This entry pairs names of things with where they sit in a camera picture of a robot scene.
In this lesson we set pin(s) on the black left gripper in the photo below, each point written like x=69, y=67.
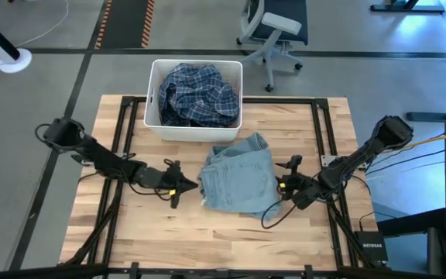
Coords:
x=157, y=178

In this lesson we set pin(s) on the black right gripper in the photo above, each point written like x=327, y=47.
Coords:
x=304, y=184

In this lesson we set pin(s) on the light blue jeans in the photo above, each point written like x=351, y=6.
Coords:
x=238, y=178

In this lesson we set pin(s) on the blue plaid shirt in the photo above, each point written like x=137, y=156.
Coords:
x=200, y=97

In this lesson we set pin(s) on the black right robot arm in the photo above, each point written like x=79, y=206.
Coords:
x=362, y=155

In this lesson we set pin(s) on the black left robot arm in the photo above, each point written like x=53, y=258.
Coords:
x=103, y=159

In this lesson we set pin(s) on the white plastic laundry bin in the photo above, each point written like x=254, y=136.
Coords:
x=192, y=133

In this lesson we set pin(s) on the white and navy office chair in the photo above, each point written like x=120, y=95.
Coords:
x=281, y=23

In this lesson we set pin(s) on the black hazard striped floor mat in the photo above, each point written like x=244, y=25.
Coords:
x=124, y=23

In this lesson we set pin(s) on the black desk foot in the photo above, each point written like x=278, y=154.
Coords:
x=401, y=7

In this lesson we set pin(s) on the white pole stand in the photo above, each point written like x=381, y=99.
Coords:
x=14, y=60

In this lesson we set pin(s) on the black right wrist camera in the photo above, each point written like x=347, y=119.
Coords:
x=306, y=200

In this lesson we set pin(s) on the black metal table frame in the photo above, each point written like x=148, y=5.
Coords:
x=285, y=100

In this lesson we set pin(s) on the black Netgear network switch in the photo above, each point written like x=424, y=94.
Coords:
x=372, y=246

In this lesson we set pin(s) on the black desk frame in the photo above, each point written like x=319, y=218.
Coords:
x=409, y=224

